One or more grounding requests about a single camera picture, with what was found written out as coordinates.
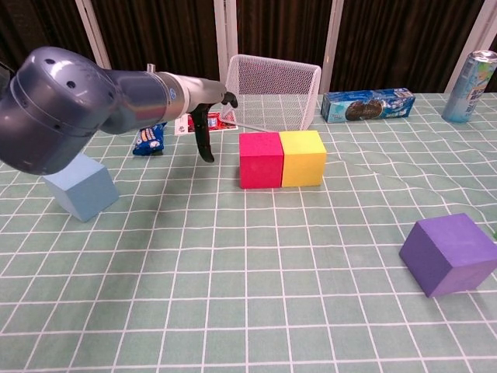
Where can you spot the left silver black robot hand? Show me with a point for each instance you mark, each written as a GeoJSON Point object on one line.
{"type": "Point", "coordinates": [206, 95]}

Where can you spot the crimson red foam cube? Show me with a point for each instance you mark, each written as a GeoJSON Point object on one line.
{"type": "Point", "coordinates": [260, 163]}

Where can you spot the yellow foam cube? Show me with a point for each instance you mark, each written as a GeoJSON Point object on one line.
{"type": "Point", "coordinates": [303, 163]}

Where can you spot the purple foam cube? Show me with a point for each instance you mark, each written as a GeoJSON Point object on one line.
{"type": "Point", "coordinates": [446, 248]}

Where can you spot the red printed card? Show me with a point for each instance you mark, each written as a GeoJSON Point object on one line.
{"type": "Point", "coordinates": [182, 126]}

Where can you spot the small blue cookie packet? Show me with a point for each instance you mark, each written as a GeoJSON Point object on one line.
{"type": "Point", "coordinates": [149, 141]}

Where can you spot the dark pleated curtain backdrop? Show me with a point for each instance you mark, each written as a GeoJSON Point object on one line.
{"type": "Point", "coordinates": [163, 31]}

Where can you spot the light blue foam cube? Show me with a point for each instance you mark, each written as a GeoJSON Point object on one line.
{"type": "Point", "coordinates": [89, 194]}

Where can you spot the blue cookie box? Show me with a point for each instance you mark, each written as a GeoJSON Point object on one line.
{"type": "Point", "coordinates": [365, 107]}

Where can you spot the green checked tablecloth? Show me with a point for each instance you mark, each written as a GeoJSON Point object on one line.
{"type": "Point", "coordinates": [248, 272]}

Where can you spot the tall light blue drink can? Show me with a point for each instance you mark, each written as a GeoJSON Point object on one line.
{"type": "Point", "coordinates": [470, 89]}

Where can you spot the white partition frame post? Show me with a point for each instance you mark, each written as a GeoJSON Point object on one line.
{"type": "Point", "coordinates": [333, 39]}
{"type": "Point", "coordinates": [479, 31]}
{"type": "Point", "coordinates": [91, 31]}
{"type": "Point", "coordinates": [225, 35]}

